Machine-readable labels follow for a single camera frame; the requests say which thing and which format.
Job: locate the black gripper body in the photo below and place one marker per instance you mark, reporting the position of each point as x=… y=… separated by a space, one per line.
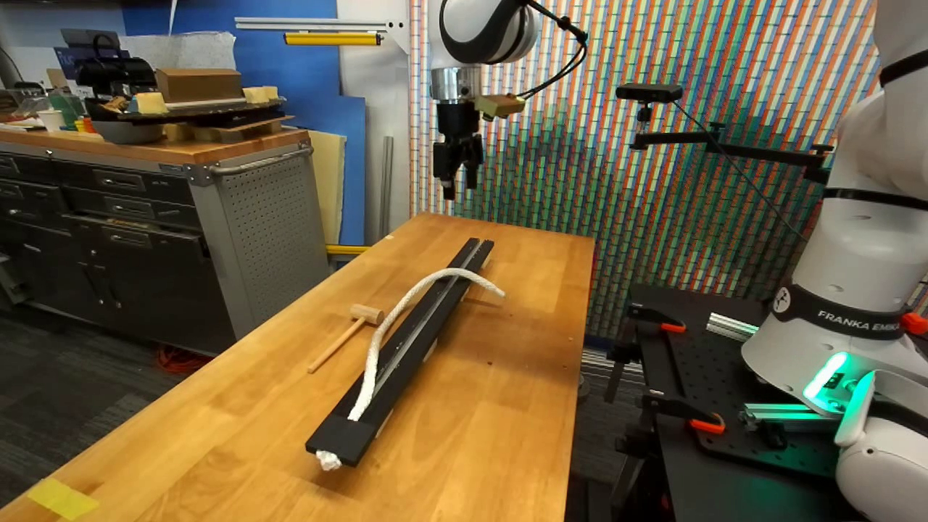
x=459 y=147

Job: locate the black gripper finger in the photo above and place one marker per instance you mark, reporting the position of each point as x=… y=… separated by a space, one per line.
x=452 y=189
x=470 y=179

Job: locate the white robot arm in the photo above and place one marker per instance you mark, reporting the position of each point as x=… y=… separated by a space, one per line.
x=836 y=330

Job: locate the small wooden mallet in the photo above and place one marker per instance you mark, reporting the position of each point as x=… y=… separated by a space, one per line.
x=360 y=318

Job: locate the blue foam board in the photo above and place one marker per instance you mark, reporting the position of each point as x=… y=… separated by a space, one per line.
x=309 y=78

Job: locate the yellow and silver level bar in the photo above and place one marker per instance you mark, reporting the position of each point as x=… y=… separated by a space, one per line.
x=330 y=31

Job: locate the grey metal tool cabinet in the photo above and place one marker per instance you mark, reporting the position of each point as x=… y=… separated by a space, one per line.
x=178 y=244

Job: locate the yellow tape square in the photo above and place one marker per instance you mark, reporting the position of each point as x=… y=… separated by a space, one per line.
x=62 y=500

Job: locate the long black slotted rail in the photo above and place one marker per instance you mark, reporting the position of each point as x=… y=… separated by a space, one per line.
x=396 y=352

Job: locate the black camera on stand arm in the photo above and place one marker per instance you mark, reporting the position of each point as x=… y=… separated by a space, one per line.
x=813 y=165

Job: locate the orange handled clamp upper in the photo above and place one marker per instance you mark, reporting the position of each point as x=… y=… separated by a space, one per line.
x=666 y=323

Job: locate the orange handled clamp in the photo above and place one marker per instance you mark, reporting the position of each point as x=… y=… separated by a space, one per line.
x=666 y=323
x=702 y=421

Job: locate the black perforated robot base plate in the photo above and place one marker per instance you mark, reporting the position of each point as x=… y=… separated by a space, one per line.
x=749 y=475

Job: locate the orange handled clamp lower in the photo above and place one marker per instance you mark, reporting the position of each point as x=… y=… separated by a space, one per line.
x=702 y=421

